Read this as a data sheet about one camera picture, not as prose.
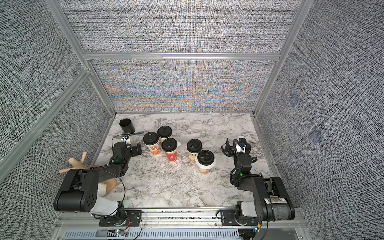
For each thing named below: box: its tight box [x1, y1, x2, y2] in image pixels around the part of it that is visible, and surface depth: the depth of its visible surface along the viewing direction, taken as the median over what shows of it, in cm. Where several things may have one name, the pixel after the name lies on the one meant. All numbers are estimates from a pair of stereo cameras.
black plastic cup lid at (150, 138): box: [143, 131, 159, 146], surface depth 85 cm
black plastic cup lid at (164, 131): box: [157, 125, 173, 139], surface depth 88 cm
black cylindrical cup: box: [119, 118, 135, 134], surface depth 106 cm
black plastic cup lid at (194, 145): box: [186, 138, 203, 154], surface depth 82 cm
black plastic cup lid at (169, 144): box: [161, 137, 178, 152], surface depth 83 cm
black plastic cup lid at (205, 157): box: [197, 149, 215, 166], surface depth 77 cm
